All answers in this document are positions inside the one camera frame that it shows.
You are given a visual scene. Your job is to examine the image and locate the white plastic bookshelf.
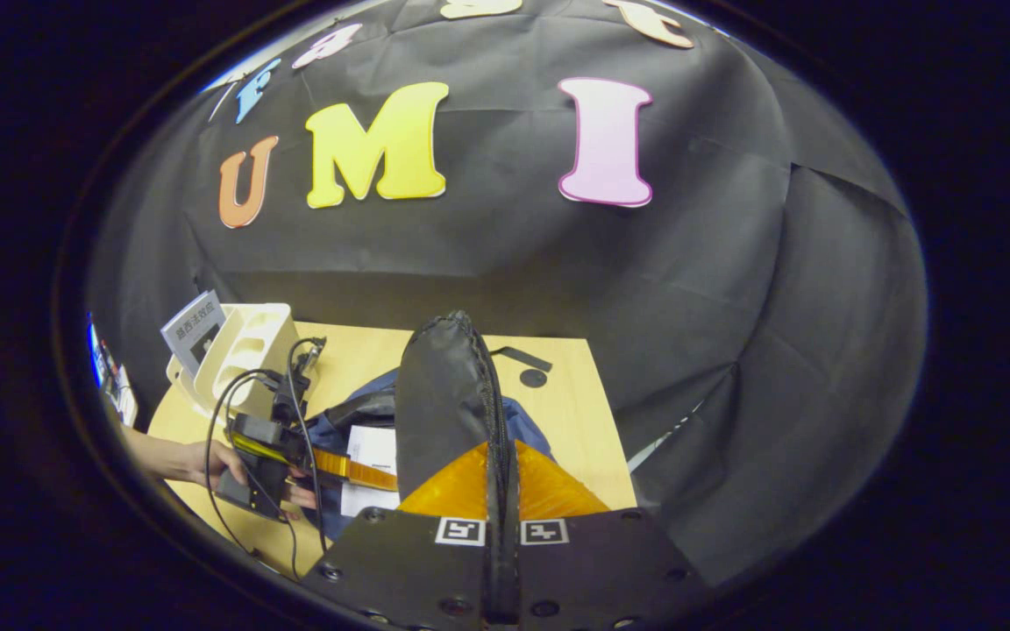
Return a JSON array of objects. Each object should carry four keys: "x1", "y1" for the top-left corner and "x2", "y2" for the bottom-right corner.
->
[{"x1": 166, "y1": 302, "x2": 304, "y2": 422}]

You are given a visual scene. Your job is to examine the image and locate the blue and black schoolbag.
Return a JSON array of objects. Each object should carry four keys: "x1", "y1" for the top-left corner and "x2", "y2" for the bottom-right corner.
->
[{"x1": 303, "y1": 308, "x2": 558, "y2": 540}]

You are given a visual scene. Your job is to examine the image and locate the colourful printed board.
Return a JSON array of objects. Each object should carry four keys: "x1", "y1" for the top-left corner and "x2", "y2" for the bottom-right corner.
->
[{"x1": 89, "y1": 323, "x2": 139, "y2": 429}]

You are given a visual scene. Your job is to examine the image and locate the black backdrop cloth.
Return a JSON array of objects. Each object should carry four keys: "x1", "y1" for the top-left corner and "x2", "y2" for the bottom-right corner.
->
[{"x1": 84, "y1": 0, "x2": 928, "y2": 588}]

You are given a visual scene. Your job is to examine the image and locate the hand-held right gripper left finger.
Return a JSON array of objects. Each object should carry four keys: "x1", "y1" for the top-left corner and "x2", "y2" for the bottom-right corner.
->
[{"x1": 299, "y1": 441, "x2": 506, "y2": 631}]

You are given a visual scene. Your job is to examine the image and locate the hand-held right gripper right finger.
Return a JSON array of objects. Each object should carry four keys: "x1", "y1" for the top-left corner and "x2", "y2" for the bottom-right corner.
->
[{"x1": 505, "y1": 438, "x2": 716, "y2": 631}]

